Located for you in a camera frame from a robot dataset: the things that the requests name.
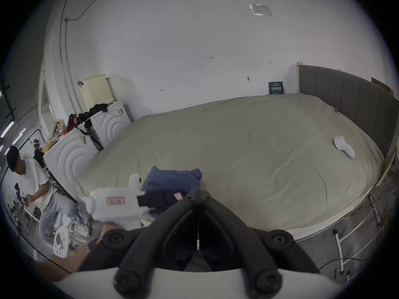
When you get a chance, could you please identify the bed with pale green sheet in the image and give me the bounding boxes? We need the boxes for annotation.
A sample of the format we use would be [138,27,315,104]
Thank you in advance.
[76,93,399,278]

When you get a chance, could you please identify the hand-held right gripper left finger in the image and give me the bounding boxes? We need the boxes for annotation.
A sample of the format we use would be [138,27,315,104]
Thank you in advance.
[79,189,201,294]

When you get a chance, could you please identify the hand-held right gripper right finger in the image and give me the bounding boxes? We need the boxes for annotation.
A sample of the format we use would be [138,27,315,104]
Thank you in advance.
[199,189,321,294]

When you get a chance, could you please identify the white washing machine with basket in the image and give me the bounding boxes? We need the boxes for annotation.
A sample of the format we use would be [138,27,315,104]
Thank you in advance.
[77,74,133,151]

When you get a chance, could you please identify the white sock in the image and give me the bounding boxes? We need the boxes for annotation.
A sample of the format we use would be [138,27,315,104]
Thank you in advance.
[334,136,356,159]

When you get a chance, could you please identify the grey padded headboard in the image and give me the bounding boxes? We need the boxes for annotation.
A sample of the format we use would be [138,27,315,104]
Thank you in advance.
[299,65,399,169]

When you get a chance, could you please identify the clear plastic sleeve with paper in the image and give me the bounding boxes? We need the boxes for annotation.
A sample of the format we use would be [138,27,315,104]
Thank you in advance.
[249,3,273,17]

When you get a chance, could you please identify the person's left hand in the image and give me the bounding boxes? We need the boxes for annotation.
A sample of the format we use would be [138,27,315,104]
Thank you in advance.
[89,222,125,249]

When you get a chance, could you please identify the white washing machine with bags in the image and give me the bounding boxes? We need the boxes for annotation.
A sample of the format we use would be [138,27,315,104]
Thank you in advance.
[43,113,101,199]

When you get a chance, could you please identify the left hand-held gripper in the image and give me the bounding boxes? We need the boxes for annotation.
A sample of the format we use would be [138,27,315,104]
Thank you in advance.
[86,173,185,230]

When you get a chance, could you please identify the brown cardboard piece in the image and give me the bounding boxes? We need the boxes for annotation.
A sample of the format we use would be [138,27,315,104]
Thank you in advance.
[371,77,394,96]

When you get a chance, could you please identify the dark blue shirt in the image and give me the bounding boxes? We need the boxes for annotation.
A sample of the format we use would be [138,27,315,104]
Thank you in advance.
[141,166,203,215]

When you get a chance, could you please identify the person's left forearm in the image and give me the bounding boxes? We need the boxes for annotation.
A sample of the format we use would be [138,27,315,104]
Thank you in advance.
[37,247,92,275]

